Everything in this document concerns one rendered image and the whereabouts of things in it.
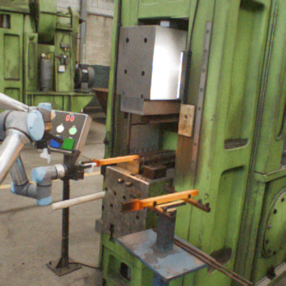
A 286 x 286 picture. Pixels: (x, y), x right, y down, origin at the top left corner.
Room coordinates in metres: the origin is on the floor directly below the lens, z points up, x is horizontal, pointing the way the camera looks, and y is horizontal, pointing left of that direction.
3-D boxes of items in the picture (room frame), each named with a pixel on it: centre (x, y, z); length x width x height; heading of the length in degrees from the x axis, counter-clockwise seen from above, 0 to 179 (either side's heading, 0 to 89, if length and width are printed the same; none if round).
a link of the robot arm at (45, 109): (2.06, 0.59, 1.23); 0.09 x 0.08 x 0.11; 122
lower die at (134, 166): (2.21, -0.07, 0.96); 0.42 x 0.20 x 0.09; 135
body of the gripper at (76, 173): (1.75, 0.36, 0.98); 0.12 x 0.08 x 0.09; 135
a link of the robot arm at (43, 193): (1.64, 0.48, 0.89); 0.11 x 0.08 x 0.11; 72
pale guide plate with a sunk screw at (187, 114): (1.93, -0.24, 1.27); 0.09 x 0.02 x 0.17; 45
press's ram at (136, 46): (2.18, -0.10, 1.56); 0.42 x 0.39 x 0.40; 135
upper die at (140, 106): (2.21, -0.07, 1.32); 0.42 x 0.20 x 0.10; 135
